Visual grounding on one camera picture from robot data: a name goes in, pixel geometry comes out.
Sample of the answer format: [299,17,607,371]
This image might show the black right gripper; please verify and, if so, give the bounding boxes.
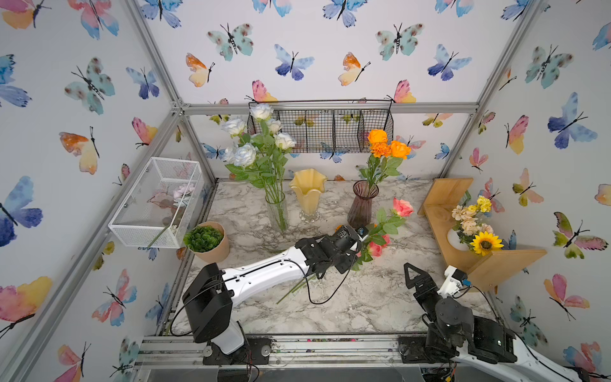
[404,264,455,348]

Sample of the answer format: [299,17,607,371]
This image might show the pink artificial rose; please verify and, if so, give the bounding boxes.
[364,198,415,246]

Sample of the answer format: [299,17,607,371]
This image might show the orange flower front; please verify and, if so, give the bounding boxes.
[370,143,391,159]

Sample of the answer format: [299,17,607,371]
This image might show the white rose stem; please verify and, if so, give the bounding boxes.
[274,133,297,151]
[250,103,274,121]
[222,143,257,167]
[266,119,283,135]
[221,118,248,138]

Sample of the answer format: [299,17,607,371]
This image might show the orange artificial flower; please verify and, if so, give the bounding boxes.
[380,141,411,181]

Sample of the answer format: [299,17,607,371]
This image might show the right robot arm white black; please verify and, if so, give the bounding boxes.
[399,263,591,381]

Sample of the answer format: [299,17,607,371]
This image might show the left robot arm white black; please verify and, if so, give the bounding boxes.
[182,225,369,355]

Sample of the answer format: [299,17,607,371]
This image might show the purple ribbed glass vase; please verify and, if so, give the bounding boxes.
[348,180,380,229]

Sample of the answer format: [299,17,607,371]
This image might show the wooden corner shelf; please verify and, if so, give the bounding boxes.
[418,178,547,291]

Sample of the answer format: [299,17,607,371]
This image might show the yellow ruffled vase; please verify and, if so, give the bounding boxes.
[290,169,327,223]

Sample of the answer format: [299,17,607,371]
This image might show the clear glass vase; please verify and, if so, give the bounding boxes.
[265,193,289,232]

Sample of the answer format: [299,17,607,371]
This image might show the sunflower bouquet in white vase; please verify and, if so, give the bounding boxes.
[451,196,504,256]

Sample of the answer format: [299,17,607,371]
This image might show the potted green succulent plant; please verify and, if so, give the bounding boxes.
[183,221,230,264]

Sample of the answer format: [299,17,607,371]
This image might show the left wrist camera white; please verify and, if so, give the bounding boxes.
[356,227,369,242]

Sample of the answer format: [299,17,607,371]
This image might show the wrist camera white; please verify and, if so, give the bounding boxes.
[437,266,472,298]
[356,227,369,242]

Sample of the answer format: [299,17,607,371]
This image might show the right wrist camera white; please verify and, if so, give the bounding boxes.
[437,266,472,298]

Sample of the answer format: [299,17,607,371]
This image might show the metal base rail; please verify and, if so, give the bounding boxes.
[137,331,536,371]

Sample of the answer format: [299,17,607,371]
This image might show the black wire wall basket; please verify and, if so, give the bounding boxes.
[267,99,394,154]

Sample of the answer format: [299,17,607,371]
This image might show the white mesh wall basket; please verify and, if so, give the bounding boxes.
[108,157,205,249]

